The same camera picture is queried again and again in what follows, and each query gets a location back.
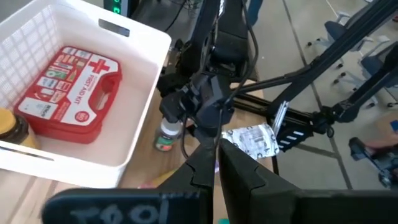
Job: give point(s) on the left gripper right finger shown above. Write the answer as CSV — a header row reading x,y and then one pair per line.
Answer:
x,y
255,199

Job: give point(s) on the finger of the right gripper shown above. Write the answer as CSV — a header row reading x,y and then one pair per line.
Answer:
x,y
174,109

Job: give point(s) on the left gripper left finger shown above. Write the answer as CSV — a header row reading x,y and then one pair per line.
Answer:
x,y
186,199

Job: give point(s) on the flower label supplement bottle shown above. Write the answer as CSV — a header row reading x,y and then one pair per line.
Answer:
x,y
166,140

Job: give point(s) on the red first aid kit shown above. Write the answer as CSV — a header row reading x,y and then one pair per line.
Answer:
x,y
71,93

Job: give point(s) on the brown bottle yellow cap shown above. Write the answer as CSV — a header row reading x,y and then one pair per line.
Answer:
x,y
12,127

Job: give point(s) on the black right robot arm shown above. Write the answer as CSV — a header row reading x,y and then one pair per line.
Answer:
x,y
230,46

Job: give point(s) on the white perforated plastic basket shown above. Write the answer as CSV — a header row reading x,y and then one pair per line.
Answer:
x,y
136,102

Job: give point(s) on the white printed foil packet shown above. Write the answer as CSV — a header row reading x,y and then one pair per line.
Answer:
x,y
252,140

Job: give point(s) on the green digit display box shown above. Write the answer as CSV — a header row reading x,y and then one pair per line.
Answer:
x,y
116,6

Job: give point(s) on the blue grey office chair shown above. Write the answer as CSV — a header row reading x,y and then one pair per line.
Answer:
x,y
373,63
334,29

